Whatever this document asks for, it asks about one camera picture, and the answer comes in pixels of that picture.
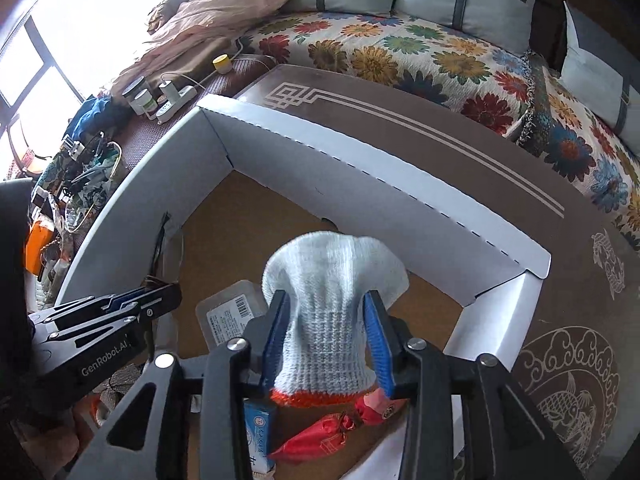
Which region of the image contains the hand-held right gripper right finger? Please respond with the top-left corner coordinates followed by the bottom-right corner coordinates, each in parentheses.
top-left (362, 290), bottom-right (586, 480)

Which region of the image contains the white power strip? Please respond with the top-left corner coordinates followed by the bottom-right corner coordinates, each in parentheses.
top-left (155, 85), bottom-right (199, 124)

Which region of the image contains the red tube package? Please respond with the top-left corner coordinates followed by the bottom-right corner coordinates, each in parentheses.
top-left (267, 392), bottom-right (401, 464)

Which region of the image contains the white cardboard box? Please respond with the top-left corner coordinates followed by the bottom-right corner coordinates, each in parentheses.
top-left (55, 95), bottom-right (552, 480)

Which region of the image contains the pink blanket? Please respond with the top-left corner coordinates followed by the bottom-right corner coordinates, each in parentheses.
top-left (112, 0), bottom-right (306, 97)

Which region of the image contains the pile of assorted clutter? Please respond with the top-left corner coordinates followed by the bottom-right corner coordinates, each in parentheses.
top-left (30, 130), bottom-right (127, 283)

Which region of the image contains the blue and white carton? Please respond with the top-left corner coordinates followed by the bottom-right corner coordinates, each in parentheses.
top-left (243, 400), bottom-right (277, 476)

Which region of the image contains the blue cloth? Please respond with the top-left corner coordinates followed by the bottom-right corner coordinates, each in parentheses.
top-left (67, 95), bottom-right (134, 141)

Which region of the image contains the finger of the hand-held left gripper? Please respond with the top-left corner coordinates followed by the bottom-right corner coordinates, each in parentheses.
top-left (29, 282), bottom-right (184, 330)
top-left (34, 311), bottom-right (154, 350)

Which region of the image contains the orange object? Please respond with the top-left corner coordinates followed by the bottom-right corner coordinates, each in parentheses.
top-left (25, 220), bottom-right (56, 281)

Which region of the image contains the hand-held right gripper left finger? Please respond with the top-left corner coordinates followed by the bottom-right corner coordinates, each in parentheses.
top-left (67, 290), bottom-right (292, 480)

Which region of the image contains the white jar dark lid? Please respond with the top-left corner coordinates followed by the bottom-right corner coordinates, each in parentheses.
top-left (122, 77), bottom-right (147, 111)
top-left (134, 89), bottom-right (159, 117)

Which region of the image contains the window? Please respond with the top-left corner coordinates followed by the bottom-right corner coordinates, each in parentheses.
top-left (0, 0), bottom-right (221, 181)

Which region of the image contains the clear plastic case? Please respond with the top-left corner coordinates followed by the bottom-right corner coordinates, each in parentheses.
top-left (195, 280), bottom-right (269, 349)

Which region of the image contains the white knit glove orange cuff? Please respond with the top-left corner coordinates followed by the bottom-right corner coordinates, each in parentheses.
top-left (87, 392), bottom-right (121, 429)
top-left (261, 230), bottom-right (411, 408)

